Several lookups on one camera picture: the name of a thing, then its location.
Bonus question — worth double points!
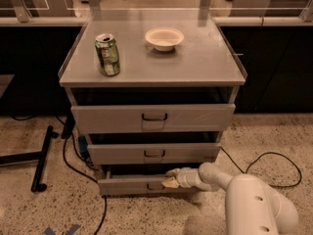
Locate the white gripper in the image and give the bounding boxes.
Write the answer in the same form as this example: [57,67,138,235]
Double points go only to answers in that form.
[161,167,200,189]

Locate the grey bottom drawer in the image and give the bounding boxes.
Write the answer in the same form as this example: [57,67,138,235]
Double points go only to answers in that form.
[98,163,200,196]

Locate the grey drawer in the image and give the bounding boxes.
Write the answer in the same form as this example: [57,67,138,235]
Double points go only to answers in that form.
[88,143,220,165]
[98,163,200,196]
[71,104,235,134]

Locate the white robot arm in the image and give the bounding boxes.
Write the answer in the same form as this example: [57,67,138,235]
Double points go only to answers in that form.
[161,163,299,235]

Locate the grey middle drawer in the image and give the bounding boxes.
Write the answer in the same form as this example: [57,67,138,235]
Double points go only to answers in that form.
[88,143,220,165]

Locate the grey drawer cabinet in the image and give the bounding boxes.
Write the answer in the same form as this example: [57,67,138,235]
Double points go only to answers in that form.
[57,9,247,194]

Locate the grey top drawer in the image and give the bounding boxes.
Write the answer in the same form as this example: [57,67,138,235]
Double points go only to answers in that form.
[71,104,235,134]

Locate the green soda can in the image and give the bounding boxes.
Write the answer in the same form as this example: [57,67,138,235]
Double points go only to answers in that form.
[95,33,120,76]

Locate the black metal floor stand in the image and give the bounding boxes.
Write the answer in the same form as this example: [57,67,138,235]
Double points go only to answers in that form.
[0,125,58,193]

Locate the blue tape floor mark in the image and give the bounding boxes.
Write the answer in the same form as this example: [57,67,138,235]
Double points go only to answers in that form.
[43,224,81,235]

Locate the white bowl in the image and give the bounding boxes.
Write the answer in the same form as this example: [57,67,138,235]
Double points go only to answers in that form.
[145,27,185,52]

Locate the black cable right floor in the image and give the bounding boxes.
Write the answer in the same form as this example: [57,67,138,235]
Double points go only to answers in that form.
[220,146,303,189]

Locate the black cable floor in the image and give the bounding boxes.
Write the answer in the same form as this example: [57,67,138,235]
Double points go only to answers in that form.
[220,146,303,189]
[54,115,109,235]

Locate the black cable left floor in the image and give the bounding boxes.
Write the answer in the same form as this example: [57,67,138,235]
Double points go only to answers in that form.
[54,115,109,235]

